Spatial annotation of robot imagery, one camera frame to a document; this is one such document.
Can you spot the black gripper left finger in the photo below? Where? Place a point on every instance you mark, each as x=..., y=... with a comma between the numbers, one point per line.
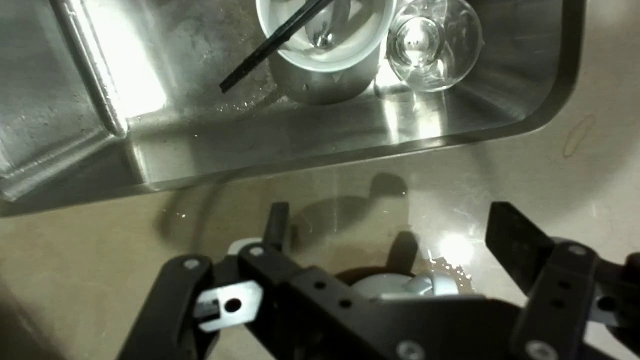
x=200, y=300

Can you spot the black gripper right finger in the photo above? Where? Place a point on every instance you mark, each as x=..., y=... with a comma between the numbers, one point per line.
x=556, y=300

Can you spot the stainless steel sink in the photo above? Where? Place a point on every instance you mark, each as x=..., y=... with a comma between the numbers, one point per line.
x=200, y=133

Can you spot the black chopstick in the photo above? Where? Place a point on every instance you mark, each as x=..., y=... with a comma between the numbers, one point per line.
x=267, y=50

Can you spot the clear round glass jar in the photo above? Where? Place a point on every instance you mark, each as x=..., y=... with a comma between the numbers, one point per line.
x=433, y=46

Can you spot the white oval plate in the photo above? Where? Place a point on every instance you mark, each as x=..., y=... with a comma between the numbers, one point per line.
x=346, y=57

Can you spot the metal spoon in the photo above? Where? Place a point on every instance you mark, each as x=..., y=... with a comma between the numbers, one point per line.
x=333, y=27

